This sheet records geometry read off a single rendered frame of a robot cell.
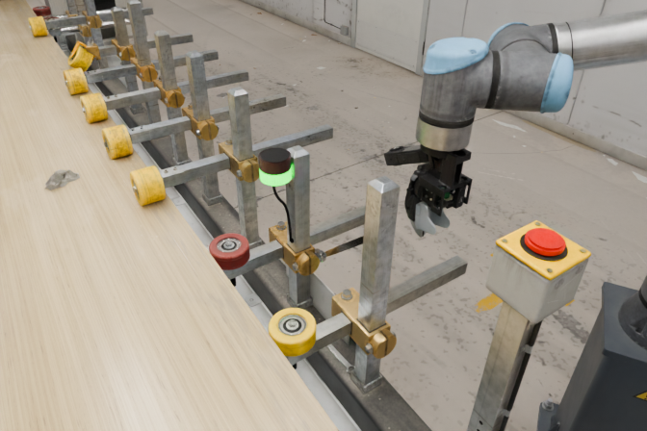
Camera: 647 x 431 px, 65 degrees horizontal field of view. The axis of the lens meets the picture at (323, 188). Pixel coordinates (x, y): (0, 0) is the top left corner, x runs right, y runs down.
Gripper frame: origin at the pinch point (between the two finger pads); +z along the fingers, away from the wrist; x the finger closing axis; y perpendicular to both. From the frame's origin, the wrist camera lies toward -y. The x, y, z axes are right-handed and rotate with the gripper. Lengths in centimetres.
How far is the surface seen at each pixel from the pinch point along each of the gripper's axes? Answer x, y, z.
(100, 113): -36, -94, 2
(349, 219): -1.1, -20.5, 9.9
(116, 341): -56, -11, 6
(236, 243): -28.7, -22.3, 5.7
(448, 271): 5.1, 4.7, 10.2
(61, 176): -52, -68, 5
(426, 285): -1.2, 4.8, 10.5
